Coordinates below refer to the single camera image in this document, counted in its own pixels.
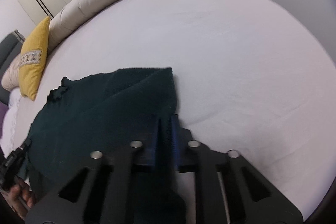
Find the purple cushion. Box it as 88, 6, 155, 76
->
0, 102, 9, 136

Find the white fluffy pillow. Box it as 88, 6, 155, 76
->
1, 88, 22, 157

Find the yellow patterned cushion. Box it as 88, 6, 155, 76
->
18, 16, 51, 101

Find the dark green sweater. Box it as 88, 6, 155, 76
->
24, 68, 178, 199

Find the dark grey headboard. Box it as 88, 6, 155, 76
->
0, 29, 26, 106

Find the person's left hand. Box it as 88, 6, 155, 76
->
3, 178, 36, 219

